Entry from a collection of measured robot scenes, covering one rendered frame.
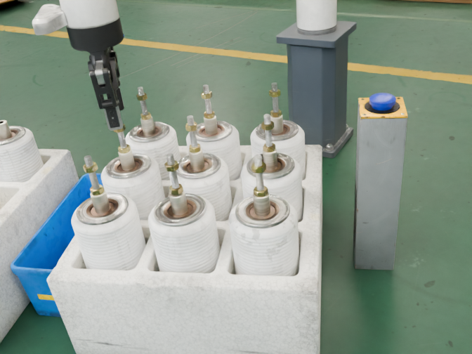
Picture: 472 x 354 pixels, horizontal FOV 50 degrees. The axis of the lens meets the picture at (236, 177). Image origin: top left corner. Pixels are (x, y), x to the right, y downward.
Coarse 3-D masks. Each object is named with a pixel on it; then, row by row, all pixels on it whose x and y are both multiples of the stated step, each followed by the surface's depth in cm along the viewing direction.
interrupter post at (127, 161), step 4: (128, 152) 83; (132, 152) 84; (120, 156) 83; (124, 156) 82; (128, 156) 83; (132, 156) 83; (120, 160) 83; (124, 160) 83; (128, 160) 83; (132, 160) 84; (124, 164) 83; (128, 164) 83; (132, 164) 84; (124, 168) 84; (128, 168) 84; (132, 168) 84
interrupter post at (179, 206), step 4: (184, 192) 71; (172, 196) 71; (176, 196) 71; (180, 196) 71; (184, 196) 71; (172, 200) 71; (176, 200) 71; (180, 200) 71; (184, 200) 71; (172, 204) 71; (176, 204) 71; (180, 204) 71; (184, 204) 72; (172, 208) 72; (176, 208) 71; (180, 208) 71; (184, 208) 72; (176, 212) 72; (180, 212) 72; (184, 212) 72
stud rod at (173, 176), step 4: (168, 156) 68; (172, 156) 68; (168, 160) 68; (172, 160) 68; (168, 164) 69; (172, 164) 68; (172, 172) 69; (176, 172) 70; (172, 176) 69; (176, 176) 70; (172, 180) 70; (176, 180) 70; (172, 184) 70; (176, 184) 70
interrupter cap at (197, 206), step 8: (168, 200) 75; (192, 200) 74; (200, 200) 74; (160, 208) 73; (168, 208) 73; (192, 208) 73; (200, 208) 72; (160, 216) 72; (168, 216) 72; (176, 216) 72; (184, 216) 71; (192, 216) 71; (200, 216) 71; (168, 224) 70; (176, 224) 70; (184, 224) 70
